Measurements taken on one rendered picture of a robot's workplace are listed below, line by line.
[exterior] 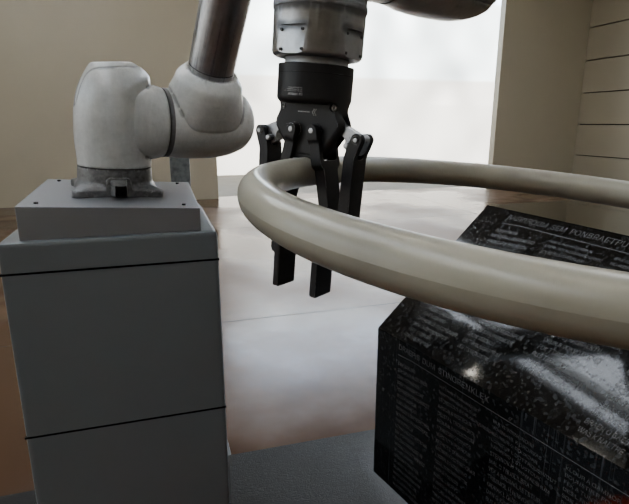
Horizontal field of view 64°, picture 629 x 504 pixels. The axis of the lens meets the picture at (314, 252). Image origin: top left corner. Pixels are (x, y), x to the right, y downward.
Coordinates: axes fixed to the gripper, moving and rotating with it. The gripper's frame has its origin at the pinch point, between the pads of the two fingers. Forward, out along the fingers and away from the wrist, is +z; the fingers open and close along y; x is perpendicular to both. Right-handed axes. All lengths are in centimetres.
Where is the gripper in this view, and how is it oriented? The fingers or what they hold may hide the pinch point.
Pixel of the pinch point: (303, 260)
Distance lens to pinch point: 55.7
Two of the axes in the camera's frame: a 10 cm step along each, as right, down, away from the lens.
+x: 5.9, -1.7, 7.9
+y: 8.1, 2.1, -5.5
